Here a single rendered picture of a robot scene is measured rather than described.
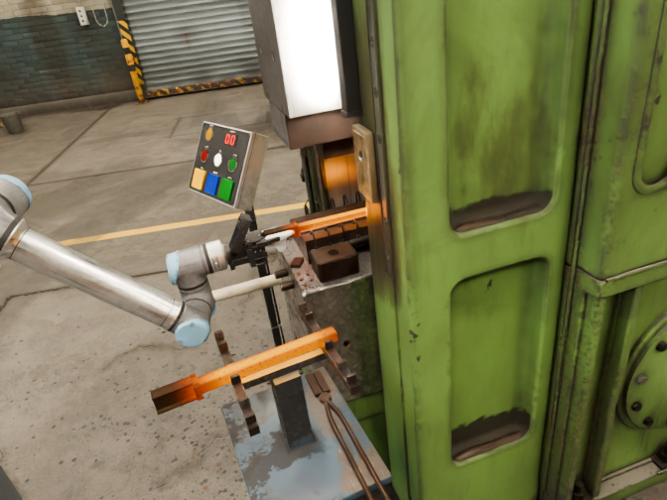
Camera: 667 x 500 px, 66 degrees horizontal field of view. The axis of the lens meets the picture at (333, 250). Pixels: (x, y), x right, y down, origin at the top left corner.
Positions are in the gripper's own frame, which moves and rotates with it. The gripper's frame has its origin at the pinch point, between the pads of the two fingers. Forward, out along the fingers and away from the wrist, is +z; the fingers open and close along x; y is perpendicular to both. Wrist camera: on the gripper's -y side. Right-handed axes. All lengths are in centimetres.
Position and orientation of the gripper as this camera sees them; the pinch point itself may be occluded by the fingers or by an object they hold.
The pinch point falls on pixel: (288, 229)
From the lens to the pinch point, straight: 155.6
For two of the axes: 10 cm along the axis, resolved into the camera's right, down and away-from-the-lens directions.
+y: 1.4, 8.6, 5.0
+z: 9.4, -2.7, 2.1
